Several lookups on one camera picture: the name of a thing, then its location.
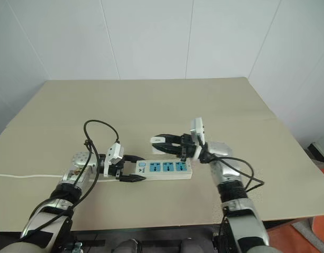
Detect white charger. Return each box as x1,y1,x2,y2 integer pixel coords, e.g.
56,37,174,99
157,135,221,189
150,134,173,155

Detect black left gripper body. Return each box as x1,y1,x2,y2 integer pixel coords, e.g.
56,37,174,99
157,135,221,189
108,156,127,181

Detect white power strip blue sockets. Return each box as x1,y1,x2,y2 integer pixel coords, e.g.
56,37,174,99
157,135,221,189
135,159,193,181

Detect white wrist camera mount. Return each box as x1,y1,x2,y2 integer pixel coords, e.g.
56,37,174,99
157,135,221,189
103,142,125,178
189,117,206,162

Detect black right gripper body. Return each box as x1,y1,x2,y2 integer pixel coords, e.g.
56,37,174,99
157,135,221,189
180,133,199,162

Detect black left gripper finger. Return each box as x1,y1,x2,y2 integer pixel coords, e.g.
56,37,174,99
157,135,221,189
119,174,148,183
123,155,146,164

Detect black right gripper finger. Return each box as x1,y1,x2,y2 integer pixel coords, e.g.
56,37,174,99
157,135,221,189
157,146,183,159
161,133,183,145

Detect white power strip cord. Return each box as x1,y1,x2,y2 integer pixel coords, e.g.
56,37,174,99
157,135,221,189
0,172,121,183

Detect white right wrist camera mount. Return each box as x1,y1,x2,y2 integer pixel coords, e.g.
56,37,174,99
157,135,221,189
189,117,206,162

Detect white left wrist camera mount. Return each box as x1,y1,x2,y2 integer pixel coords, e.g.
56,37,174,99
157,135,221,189
103,142,125,178

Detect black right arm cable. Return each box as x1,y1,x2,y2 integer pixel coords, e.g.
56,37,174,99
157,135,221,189
200,137,266,196

